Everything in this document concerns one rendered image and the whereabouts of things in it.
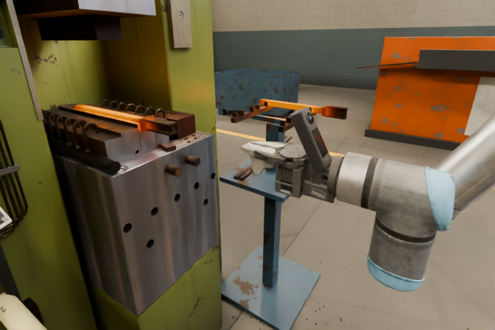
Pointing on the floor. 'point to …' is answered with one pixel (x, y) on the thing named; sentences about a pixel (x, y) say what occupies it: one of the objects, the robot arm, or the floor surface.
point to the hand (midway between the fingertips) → (247, 144)
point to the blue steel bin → (255, 89)
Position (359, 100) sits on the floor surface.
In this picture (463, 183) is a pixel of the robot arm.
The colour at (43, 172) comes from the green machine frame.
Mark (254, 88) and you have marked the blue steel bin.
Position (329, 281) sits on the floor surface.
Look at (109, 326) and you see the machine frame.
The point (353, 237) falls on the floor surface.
